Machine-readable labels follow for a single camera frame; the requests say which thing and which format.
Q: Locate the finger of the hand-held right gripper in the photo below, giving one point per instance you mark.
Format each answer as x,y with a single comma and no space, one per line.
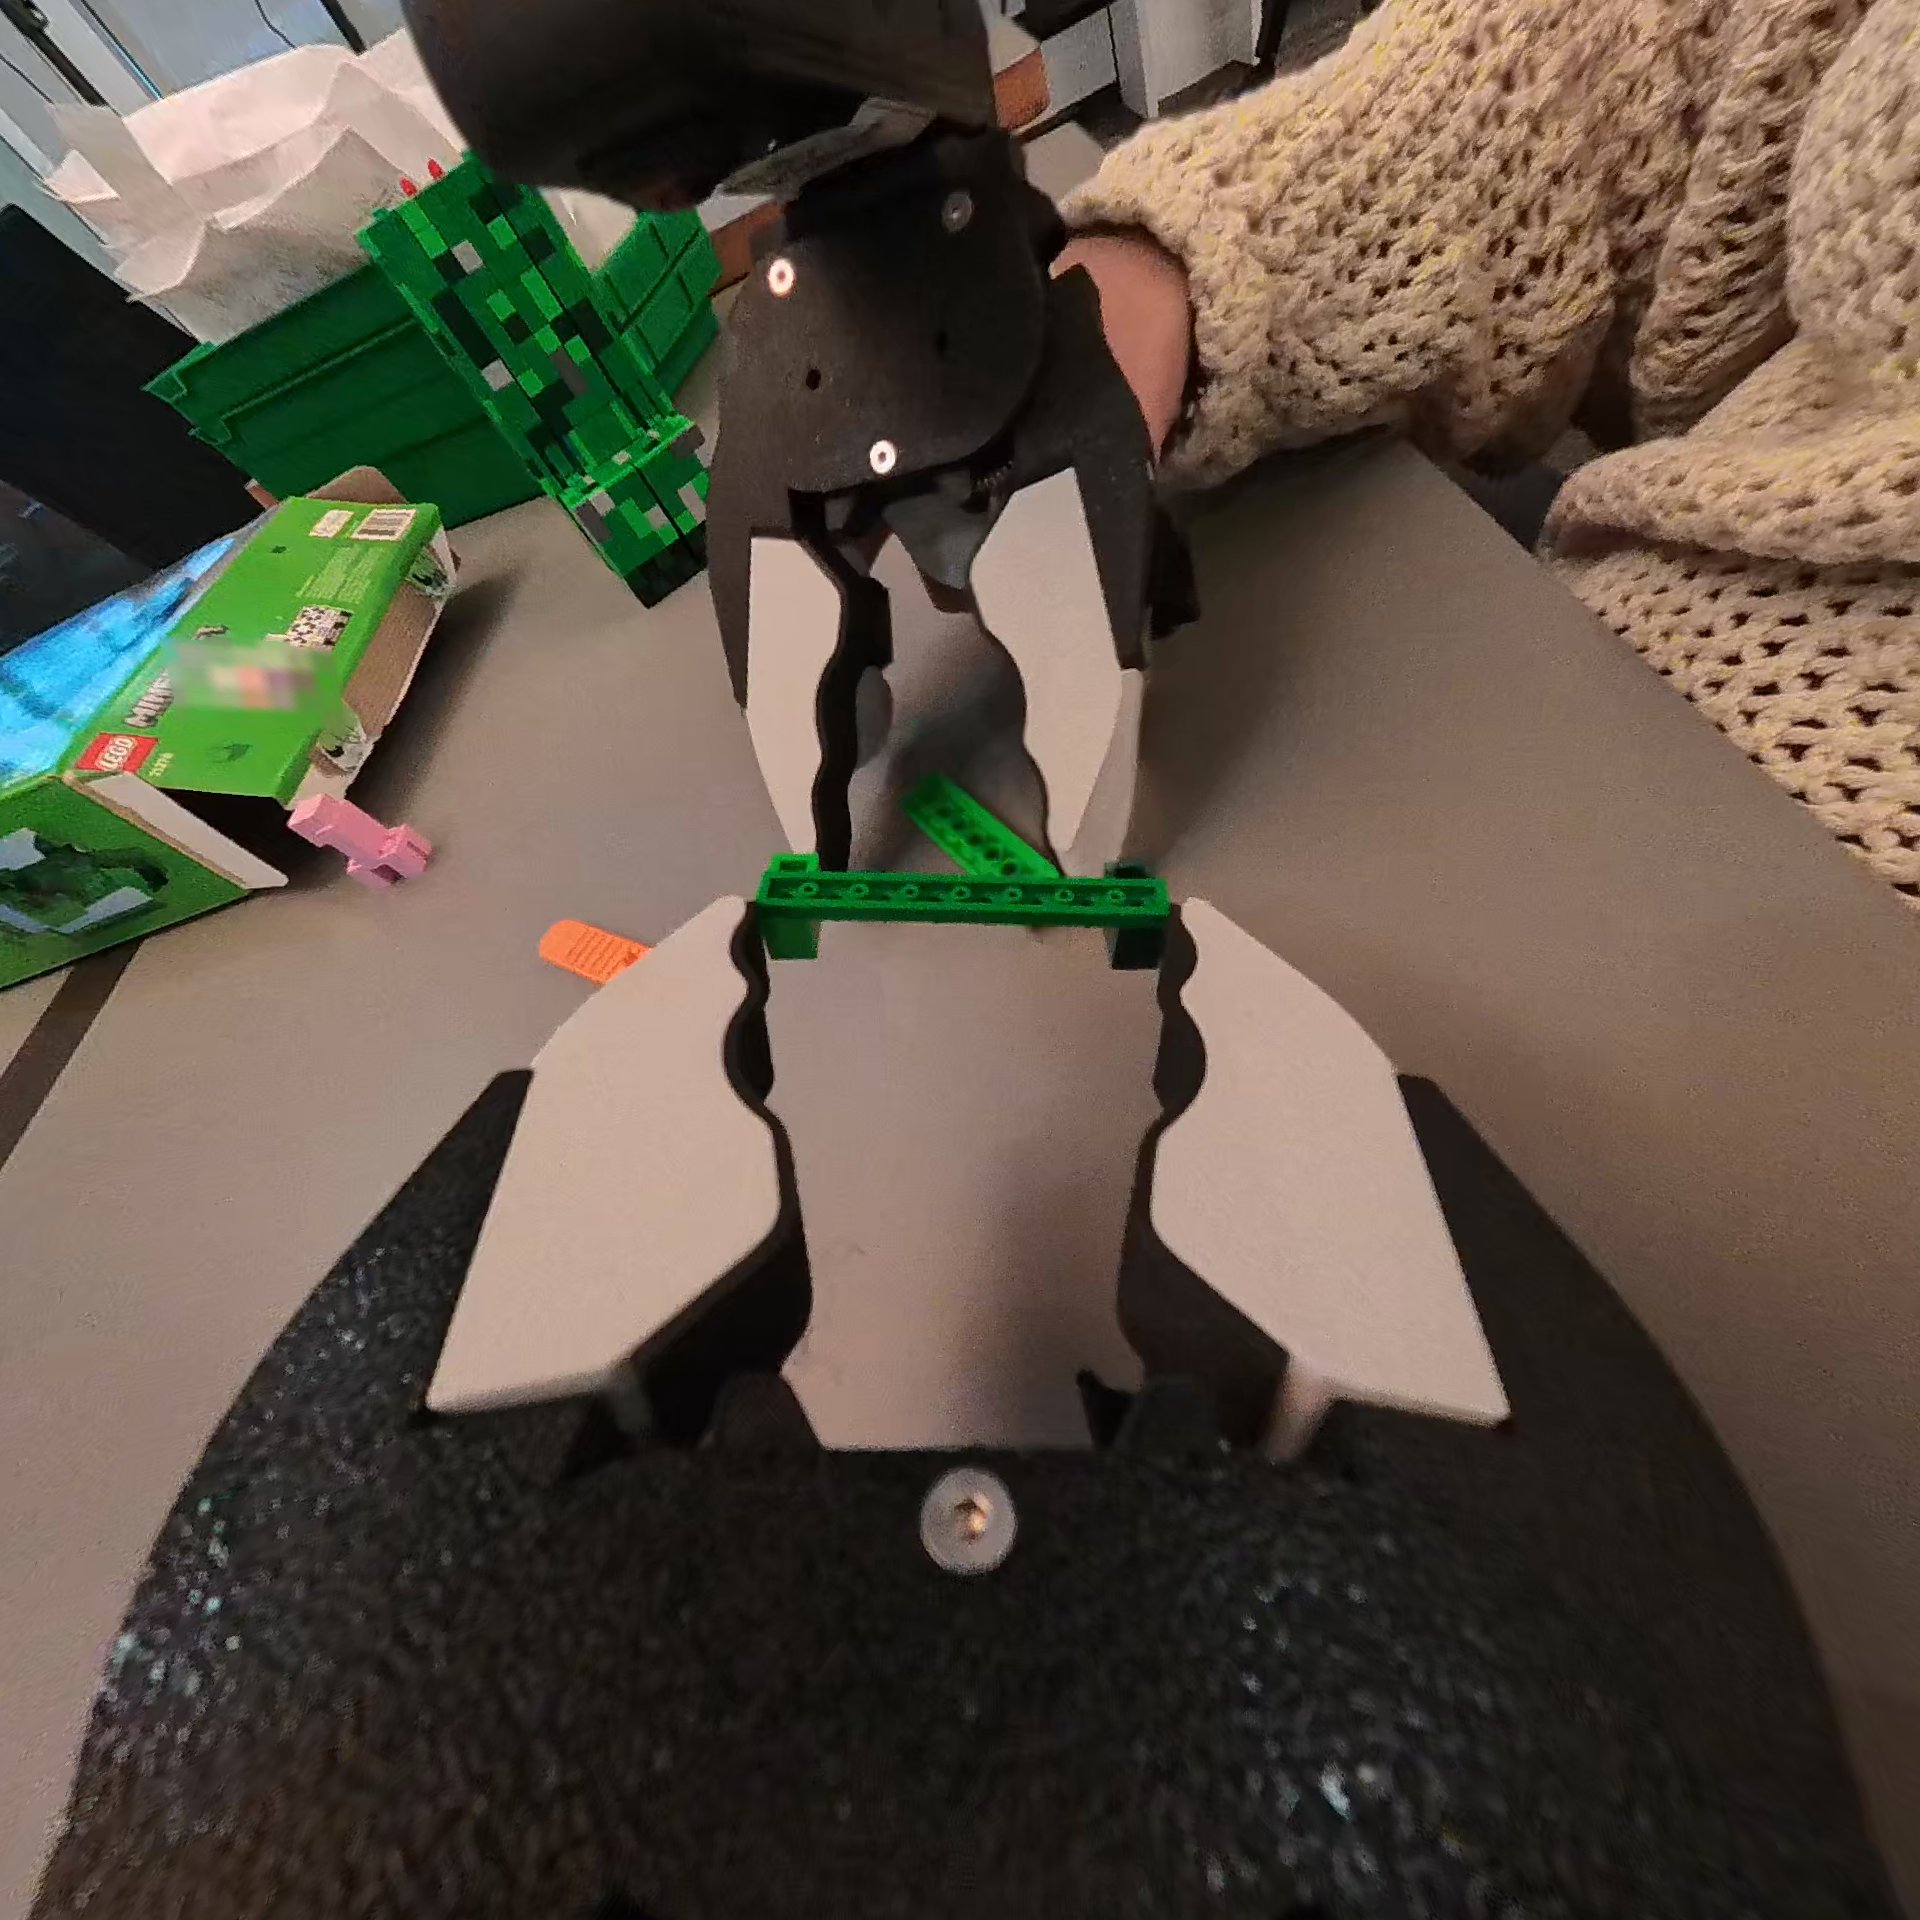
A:
1066,645
787,662

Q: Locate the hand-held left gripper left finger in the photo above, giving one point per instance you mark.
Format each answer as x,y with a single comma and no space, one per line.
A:
628,1200

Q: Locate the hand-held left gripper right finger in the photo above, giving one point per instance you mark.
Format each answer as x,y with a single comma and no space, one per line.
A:
1318,1214

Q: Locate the wide green lego plate with holes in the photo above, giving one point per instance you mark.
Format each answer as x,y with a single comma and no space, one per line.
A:
973,833

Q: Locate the small bright green lego brick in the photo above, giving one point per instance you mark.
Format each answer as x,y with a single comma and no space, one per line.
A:
792,914

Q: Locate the narrow green lego plate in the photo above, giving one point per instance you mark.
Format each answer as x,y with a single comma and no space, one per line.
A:
960,902

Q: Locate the small dark green grey brick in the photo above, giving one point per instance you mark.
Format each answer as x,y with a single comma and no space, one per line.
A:
1137,922

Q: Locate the green pixelated lego model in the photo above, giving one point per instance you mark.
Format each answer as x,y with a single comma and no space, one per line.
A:
524,375

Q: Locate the pink lego pig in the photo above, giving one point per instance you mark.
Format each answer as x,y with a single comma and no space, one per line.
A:
358,839

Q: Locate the green lego box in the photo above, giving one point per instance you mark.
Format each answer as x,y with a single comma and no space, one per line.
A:
224,705

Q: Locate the person's right hand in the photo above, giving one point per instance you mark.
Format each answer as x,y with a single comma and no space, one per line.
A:
1148,330

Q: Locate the orange brick separator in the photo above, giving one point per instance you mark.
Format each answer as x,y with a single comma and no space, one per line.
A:
593,953

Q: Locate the white paper bags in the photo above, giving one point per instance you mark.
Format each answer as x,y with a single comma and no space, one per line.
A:
241,181

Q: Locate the cream knit sweater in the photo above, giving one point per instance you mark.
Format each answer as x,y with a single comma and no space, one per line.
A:
1769,629

